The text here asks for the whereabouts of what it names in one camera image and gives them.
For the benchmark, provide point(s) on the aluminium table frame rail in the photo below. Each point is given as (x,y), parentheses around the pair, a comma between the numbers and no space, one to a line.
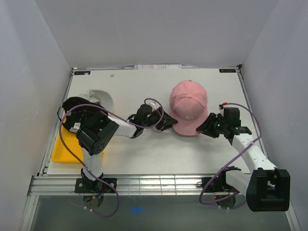
(127,185)

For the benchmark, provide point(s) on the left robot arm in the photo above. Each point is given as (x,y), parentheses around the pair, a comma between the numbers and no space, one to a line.
(94,135)

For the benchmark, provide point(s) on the white cap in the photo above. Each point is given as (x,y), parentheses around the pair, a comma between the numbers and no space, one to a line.
(99,97)

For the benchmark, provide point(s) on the black logo sticker left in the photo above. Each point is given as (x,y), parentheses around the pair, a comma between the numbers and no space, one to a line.
(81,72)

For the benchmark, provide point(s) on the black logo sticker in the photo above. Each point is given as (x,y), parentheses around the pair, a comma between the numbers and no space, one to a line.
(227,70)
(81,72)

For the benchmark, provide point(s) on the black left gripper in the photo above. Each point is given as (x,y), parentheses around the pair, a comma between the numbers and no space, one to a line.
(167,121)

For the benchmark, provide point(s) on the pink cap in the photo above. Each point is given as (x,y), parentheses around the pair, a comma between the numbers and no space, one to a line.
(188,105)

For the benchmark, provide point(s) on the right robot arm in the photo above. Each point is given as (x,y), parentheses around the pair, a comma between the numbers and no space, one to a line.
(250,172)

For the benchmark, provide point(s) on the paper sheet at back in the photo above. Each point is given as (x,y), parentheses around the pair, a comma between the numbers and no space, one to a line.
(157,66)

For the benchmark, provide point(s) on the yellow tray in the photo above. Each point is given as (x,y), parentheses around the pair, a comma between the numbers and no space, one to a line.
(61,155)

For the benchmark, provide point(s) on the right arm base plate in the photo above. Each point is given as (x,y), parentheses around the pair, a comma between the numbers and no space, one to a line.
(217,185)

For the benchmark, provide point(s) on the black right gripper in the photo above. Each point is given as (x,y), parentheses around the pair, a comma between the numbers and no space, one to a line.
(206,128)

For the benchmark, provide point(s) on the black logo sticker right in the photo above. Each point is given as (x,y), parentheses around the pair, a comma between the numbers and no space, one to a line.
(227,70)

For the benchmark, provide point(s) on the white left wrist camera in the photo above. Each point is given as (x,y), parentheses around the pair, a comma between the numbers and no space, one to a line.
(153,104)

